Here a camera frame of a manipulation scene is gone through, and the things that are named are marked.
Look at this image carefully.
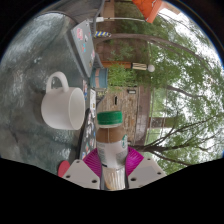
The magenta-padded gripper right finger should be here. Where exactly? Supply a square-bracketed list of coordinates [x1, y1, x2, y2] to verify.
[124, 146, 167, 190]

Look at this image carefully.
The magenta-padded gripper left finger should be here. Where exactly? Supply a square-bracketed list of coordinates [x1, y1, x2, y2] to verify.
[62, 148, 103, 191]

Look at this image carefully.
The green-capped coffee drink bottle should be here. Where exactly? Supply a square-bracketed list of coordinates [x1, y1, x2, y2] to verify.
[95, 110, 130, 192]

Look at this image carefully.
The flat round red coaster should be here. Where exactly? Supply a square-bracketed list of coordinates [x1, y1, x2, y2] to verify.
[57, 160, 72, 178]

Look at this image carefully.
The black laptop with stickers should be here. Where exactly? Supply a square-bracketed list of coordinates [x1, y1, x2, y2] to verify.
[78, 109, 99, 161]

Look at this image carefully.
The white ceramic mug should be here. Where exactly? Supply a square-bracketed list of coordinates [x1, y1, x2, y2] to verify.
[40, 71, 87, 131]

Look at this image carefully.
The white printed paper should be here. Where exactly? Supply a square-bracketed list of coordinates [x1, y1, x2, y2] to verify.
[89, 88, 98, 111]

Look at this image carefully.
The potted plant in teal pot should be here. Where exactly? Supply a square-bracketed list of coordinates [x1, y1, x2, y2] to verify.
[89, 63, 134, 89]

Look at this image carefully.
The grey laptop with stickers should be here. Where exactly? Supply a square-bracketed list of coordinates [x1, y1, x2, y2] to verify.
[69, 19, 98, 78]

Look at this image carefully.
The blue and yellow striped bollard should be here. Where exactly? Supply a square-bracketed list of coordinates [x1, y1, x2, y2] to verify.
[94, 30, 112, 38]

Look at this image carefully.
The orange patio umbrella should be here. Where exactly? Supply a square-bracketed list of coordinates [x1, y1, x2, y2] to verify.
[96, 0, 183, 24]

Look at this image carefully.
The globe-topped lamp post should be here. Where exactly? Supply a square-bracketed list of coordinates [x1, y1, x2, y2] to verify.
[99, 60, 156, 73]

